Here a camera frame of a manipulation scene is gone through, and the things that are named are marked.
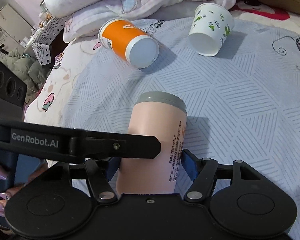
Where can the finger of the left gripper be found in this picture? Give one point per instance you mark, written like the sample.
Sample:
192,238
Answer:
71,145

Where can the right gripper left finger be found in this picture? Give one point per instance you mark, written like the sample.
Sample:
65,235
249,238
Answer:
99,172

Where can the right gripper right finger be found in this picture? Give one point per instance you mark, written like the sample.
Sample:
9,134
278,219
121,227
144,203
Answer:
202,174

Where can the pink cup grey rim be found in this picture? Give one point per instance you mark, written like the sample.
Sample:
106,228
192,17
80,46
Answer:
157,125

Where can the orange white paper cup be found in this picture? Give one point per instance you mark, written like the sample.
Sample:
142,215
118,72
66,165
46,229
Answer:
129,42

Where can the white green-print paper cup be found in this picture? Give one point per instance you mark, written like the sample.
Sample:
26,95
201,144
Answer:
210,28

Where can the grey quilted jacket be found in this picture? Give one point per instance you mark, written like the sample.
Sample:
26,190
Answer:
27,69

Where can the cartoon bear bed sheet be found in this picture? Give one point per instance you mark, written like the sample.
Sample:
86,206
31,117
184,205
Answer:
48,107

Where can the white cabinet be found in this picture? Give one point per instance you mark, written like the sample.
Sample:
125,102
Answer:
14,31

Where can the blue-grey patterned cloth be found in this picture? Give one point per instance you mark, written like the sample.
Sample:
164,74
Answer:
243,103

